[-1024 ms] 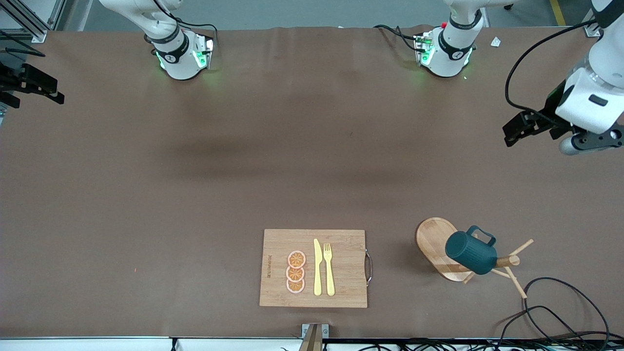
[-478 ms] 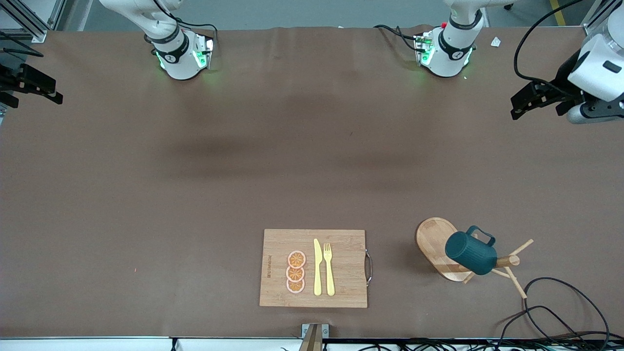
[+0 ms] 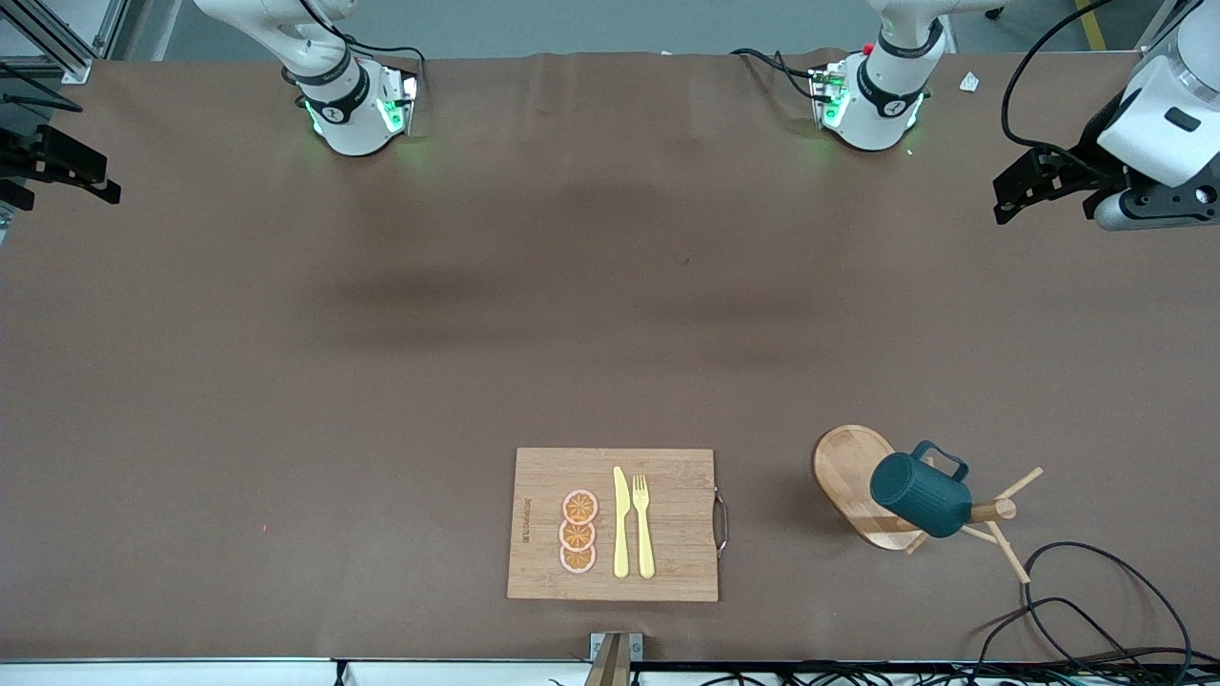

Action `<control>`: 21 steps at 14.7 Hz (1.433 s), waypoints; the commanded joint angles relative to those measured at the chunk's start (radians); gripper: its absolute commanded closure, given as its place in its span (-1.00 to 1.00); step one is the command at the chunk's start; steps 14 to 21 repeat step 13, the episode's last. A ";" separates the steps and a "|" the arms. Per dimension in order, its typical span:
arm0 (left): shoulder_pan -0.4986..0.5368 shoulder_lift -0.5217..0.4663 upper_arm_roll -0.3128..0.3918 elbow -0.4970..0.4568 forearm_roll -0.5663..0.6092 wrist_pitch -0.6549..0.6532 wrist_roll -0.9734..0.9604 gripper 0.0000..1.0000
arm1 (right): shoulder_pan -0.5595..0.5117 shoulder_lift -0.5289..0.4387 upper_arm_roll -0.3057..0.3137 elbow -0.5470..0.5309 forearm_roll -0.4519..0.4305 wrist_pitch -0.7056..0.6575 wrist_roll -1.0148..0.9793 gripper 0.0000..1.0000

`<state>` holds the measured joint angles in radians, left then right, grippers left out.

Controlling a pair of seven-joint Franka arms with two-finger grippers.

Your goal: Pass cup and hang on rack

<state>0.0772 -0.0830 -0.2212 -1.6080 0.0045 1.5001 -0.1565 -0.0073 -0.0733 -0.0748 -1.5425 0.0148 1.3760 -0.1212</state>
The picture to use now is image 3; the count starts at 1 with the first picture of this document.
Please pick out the dark green cup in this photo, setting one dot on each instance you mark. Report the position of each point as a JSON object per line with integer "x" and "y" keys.
{"x": 920, "y": 495}

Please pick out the yellow plastic knife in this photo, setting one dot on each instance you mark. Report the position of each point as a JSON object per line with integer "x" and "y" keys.
{"x": 621, "y": 534}

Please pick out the small white paper scrap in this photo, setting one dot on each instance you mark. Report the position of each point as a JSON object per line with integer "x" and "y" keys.
{"x": 969, "y": 82}

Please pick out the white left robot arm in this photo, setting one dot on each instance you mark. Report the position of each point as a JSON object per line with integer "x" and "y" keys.
{"x": 877, "y": 114}

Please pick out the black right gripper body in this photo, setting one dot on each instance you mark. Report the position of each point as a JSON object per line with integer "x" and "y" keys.
{"x": 21, "y": 158}

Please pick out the aluminium frame profile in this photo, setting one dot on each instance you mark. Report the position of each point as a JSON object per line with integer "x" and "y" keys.
{"x": 1155, "y": 38}
{"x": 67, "y": 65}

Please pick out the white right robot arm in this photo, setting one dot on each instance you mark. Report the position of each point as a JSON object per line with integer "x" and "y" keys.
{"x": 348, "y": 124}

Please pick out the metal table edge bracket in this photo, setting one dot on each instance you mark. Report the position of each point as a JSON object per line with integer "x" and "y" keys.
{"x": 615, "y": 657}

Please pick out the wooden cutting board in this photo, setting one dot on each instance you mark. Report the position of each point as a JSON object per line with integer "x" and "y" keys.
{"x": 677, "y": 524}

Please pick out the yellow plastic fork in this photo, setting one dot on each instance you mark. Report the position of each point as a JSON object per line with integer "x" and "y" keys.
{"x": 644, "y": 543}

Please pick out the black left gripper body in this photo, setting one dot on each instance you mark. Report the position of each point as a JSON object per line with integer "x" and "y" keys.
{"x": 1089, "y": 163}

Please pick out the wooden cup rack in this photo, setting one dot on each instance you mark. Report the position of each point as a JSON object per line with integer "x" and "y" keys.
{"x": 843, "y": 467}

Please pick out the orange slice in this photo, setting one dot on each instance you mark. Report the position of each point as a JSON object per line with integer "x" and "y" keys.
{"x": 577, "y": 535}
{"x": 578, "y": 559}
{"x": 579, "y": 507}

